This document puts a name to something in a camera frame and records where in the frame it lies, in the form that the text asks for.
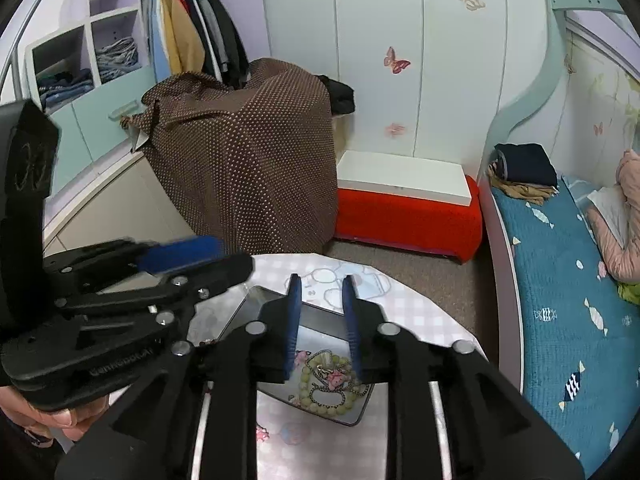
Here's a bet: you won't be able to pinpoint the folded grey clothes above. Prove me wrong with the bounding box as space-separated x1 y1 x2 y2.
94 35 140 84

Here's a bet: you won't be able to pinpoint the grey metal tin box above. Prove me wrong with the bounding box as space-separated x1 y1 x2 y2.
219 285 377 427

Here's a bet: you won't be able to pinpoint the folded blue jeans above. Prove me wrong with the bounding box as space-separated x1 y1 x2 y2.
37 70 96 112

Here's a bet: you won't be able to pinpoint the brown dotted cloth cover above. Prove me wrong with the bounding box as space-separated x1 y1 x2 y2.
120 57 339 257

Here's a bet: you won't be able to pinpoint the white wardrobe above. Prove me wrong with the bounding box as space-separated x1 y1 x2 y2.
259 0 557 182

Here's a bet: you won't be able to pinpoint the black cloth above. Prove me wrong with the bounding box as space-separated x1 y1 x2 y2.
317 74 356 116

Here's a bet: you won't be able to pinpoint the person's left forearm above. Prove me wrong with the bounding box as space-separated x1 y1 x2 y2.
0 410 68 480

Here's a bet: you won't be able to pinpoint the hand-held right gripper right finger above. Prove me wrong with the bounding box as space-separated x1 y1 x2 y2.
342 274 587 480

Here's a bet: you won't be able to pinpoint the silver chain with pink charm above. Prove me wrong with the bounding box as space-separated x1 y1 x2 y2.
307 352 359 407

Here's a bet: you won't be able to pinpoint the tan folded garment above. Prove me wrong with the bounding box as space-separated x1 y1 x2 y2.
487 160 559 206

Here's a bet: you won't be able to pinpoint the pale green bead bracelet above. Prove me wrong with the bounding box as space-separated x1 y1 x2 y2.
297 354 370 417

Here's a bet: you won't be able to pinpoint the blue candy print bedsheet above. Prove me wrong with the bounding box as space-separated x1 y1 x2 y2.
492 175 640 480

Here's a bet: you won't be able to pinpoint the white cloth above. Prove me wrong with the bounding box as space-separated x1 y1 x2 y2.
587 187 632 249

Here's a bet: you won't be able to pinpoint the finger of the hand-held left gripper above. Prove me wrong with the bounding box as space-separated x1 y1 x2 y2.
42 235 225 294
54 252 254 342

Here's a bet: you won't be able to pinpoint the red bench white top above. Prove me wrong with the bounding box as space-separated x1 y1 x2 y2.
332 175 484 265

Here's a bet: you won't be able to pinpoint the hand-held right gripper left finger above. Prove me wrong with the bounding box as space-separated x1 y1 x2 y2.
54 274 304 480

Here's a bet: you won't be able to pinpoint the row of hanging clothes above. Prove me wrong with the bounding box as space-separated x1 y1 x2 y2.
139 0 251 89

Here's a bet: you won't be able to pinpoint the light blue bunk bed frame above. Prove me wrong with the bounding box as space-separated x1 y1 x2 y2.
476 0 640 480

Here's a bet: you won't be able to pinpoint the pink butterfly sticker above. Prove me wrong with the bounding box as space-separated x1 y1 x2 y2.
383 46 411 75

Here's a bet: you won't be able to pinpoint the pink checked tablecloth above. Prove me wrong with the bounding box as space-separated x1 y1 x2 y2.
189 252 492 480

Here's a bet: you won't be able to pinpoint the navy folded garment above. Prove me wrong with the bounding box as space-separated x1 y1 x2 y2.
494 143 559 189

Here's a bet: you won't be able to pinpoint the white step board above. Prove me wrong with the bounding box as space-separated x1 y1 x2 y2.
335 149 479 207

